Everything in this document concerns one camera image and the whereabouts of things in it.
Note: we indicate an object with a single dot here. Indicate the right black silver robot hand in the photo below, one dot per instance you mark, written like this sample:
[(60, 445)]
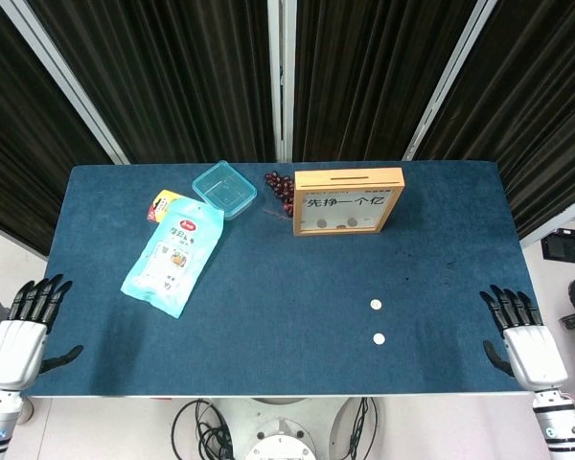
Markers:
[(536, 357)]

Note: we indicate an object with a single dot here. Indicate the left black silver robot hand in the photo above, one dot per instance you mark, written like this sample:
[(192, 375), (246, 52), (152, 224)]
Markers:
[(14, 354)]

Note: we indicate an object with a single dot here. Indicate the silver coin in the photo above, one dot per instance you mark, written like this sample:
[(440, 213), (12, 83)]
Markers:
[(322, 223), (352, 221), (378, 338), (375, 304)]

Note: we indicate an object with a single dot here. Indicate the white silver robot base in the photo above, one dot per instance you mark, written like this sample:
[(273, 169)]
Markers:
[(278, 431)]

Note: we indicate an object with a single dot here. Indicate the black electronic device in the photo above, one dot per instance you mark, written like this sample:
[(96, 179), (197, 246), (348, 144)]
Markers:
[(568, 246)]

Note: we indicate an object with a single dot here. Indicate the light blue wipes packet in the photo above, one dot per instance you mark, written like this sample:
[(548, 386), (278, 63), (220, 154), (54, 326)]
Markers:
[(172, 249)]

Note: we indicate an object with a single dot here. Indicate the black curtain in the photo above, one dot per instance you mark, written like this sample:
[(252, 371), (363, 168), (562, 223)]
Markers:
[(532, 96), (172, 72), (19, 144), (364, 72)]

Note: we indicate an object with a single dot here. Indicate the yellow red snack packet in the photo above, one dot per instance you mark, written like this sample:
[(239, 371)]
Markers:
[(163, 201)]

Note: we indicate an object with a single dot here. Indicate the blue table cloth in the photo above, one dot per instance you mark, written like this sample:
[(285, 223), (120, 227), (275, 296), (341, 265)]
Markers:
[(268, 311)]

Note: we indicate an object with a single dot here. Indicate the clear container with blue lid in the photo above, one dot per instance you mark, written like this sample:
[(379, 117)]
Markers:
[(225, 189)]

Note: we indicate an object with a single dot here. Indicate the dark red grape bunch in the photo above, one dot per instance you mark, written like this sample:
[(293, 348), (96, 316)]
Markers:
[(280, 187)]

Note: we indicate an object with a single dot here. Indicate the grey partition post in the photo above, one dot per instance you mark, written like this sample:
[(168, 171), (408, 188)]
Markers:
[(551, 223), (274, 72), (57, 72), (452, 72)]

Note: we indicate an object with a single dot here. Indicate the wooden frame coin bank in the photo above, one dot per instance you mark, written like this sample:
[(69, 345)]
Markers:
[(311, 178)]

